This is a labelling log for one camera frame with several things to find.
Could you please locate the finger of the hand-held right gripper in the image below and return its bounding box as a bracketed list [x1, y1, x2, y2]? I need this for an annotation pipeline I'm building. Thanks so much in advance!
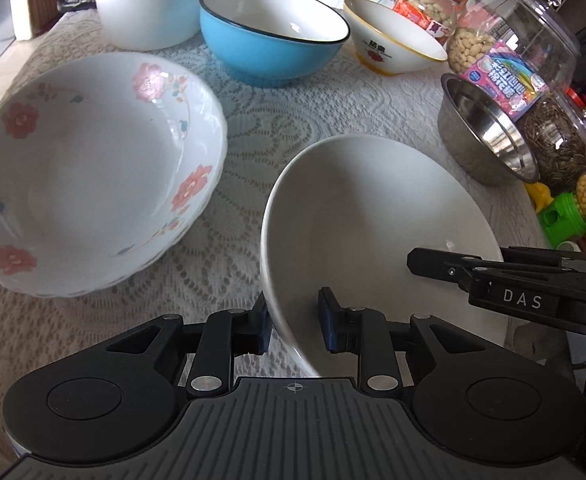
[502, 245, 586, 274]
[406, 246, 504, 292]

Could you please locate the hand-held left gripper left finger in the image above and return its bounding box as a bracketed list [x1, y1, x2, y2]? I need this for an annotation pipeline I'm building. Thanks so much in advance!
[104, 293, 274, 398]

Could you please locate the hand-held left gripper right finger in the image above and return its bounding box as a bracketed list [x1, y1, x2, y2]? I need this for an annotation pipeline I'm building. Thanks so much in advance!
[318, 287, 480, 396]

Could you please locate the plain white deep plate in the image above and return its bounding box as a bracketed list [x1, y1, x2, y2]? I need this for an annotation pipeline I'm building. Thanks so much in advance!
[259, 134, 506, 379]

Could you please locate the stainless steel bowl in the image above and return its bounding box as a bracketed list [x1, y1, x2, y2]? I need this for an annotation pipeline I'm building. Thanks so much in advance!
[437, 73, 542, 186]

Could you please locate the pink floral white plate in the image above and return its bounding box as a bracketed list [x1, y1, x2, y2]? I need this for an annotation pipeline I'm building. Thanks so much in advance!
[0, 51, 229, 299]

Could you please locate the cream bowl with gold rim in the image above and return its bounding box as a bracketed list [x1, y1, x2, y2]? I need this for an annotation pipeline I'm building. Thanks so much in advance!
[343, 0, 448, 77]

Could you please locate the blue enamel bowl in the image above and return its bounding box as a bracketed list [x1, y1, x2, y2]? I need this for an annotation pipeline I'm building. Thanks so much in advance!
[199, 0, 351, 88]

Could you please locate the white plastic bowl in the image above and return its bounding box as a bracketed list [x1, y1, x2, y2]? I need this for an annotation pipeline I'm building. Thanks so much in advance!
[86, 0, 226, 52]

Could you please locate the green plastic toy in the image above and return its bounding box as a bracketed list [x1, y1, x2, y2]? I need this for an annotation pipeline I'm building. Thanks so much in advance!
[538, 192, 586, 252]

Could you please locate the clear jar of sunflower seeds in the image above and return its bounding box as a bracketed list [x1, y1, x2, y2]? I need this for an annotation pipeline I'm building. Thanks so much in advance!
[515, 87, 586, 196]

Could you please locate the pink candy packet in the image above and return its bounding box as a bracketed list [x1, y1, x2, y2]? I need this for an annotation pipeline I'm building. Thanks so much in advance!
[460, 42, 550, 112]

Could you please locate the white lace tablecloth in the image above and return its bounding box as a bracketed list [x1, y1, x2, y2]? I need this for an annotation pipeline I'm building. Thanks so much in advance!
[0, 7, 566, 413]

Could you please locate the large clear lidded jar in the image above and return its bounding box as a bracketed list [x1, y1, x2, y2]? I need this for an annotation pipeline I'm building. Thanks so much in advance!
[445, 0, 582, 106]

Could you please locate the peanut jar with red label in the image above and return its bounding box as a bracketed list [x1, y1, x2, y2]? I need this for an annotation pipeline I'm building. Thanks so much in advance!
[392, 0, 464, 49]

